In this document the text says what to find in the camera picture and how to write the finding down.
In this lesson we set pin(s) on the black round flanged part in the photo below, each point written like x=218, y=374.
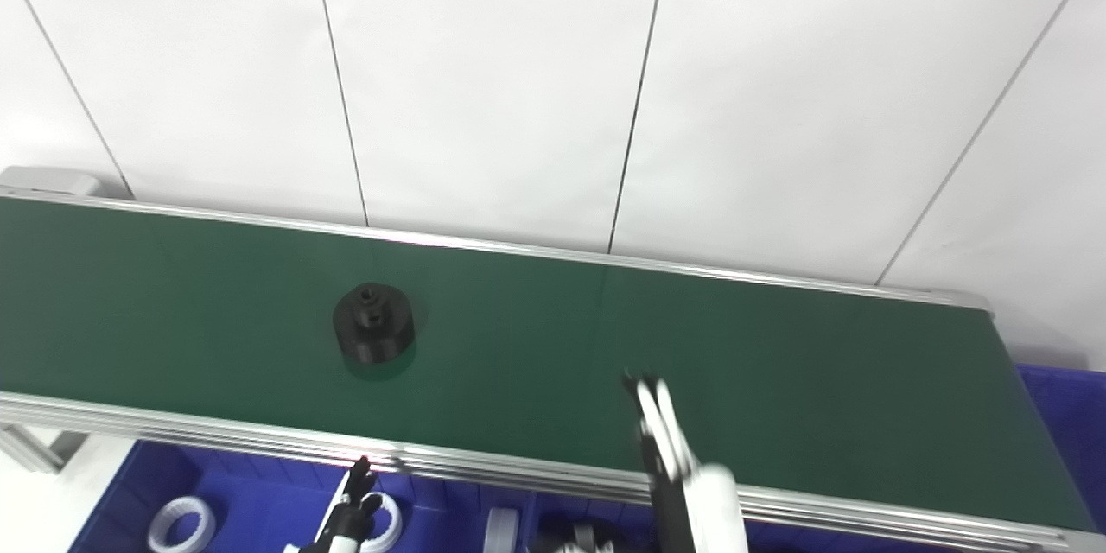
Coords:
x=373, y=324

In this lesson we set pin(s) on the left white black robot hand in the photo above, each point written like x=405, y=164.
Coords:
x=350, y=518

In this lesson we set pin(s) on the white plastic cylinder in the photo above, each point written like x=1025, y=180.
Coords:
x=501, y=531

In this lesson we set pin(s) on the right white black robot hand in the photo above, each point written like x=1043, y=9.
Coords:
x=700, y=510

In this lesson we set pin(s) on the green conveyor belt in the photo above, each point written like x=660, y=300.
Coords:
x=691, y=337
x=259, y=439

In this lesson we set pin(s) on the blue plastic bin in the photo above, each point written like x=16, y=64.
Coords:
x=259, y=501
x=618, y=523
x=1071, y=432

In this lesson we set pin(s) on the aluminium conveyor support leg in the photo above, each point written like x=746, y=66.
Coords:
x=30, y=448

